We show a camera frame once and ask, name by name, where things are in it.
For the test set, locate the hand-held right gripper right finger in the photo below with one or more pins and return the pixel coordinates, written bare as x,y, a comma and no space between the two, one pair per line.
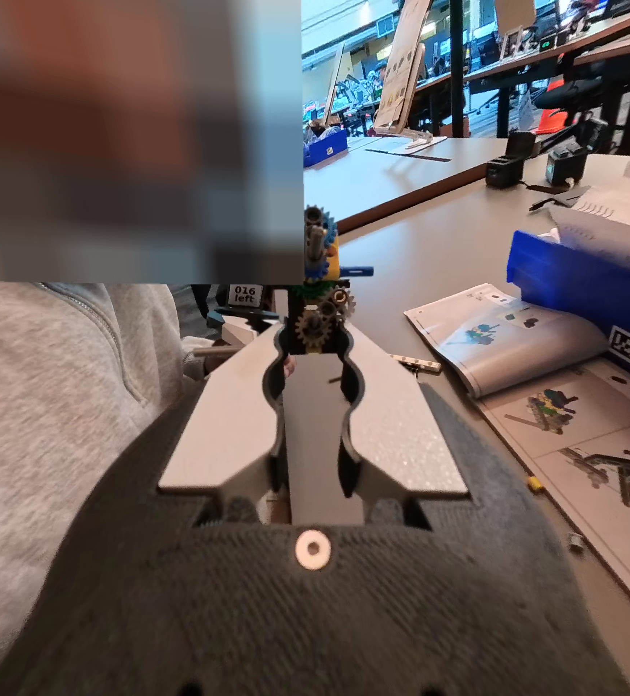
402,435

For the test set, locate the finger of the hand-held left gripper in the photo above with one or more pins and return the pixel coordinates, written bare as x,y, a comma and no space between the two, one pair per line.
244,333

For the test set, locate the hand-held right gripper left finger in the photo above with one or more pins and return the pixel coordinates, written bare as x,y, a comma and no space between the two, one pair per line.
222,435

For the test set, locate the lego gear assembly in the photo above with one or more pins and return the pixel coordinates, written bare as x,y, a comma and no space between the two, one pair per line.
325,321

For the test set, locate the person's left forearm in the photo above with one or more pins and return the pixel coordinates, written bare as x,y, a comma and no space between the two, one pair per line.
192,367

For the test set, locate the pile of lego beams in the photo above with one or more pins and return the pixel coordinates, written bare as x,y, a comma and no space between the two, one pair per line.
415,364

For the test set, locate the lego instruction booklet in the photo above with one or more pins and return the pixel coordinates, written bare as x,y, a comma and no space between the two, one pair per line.
510,359

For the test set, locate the yellow lego bush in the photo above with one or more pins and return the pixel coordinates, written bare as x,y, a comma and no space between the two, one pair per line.
535,484

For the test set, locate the grey lego bush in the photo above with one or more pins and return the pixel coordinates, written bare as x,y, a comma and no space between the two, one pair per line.
575,544

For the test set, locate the person's left hand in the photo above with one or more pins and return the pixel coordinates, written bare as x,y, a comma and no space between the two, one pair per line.
290,366

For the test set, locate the small blue bin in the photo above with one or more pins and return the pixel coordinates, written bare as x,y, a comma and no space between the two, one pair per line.
325,149

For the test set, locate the neighbouring grey table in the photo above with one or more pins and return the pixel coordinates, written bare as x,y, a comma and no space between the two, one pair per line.
402,185

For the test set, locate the blue plastic bin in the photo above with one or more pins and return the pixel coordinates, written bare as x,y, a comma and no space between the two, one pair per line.
565,283

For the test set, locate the black flat strip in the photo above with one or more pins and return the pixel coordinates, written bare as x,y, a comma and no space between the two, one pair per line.
412,155

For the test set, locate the wooden stand board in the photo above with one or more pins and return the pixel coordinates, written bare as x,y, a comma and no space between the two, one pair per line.
402,81

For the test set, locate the black battery charger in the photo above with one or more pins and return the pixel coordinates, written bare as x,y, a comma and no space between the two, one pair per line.
508,163

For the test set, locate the white paper sheets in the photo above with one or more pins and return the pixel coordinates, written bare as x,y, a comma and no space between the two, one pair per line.
608,217

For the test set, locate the black electronic device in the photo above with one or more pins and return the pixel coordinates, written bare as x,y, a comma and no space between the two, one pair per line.
565,171

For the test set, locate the black pole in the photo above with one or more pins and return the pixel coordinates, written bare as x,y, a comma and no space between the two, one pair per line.
459,65

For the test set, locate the orange cone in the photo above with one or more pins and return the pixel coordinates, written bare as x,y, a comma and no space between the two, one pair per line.
551,122

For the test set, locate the black office chair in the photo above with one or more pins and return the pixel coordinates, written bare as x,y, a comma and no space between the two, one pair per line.
565,95

